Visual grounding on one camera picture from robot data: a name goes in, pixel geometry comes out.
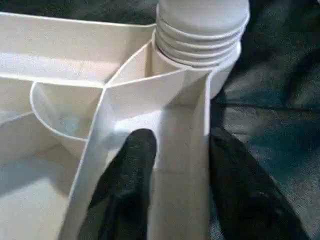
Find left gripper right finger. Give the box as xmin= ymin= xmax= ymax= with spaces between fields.
xmin=208 ymin=126 xmax=311 ymax=240

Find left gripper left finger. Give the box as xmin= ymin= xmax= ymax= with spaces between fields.
xmin=79 ymin=128 xmax=159 ymax=240

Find white plastic table leg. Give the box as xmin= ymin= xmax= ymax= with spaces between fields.
xmin=151 ymin=0 xmax=251 ymax=69

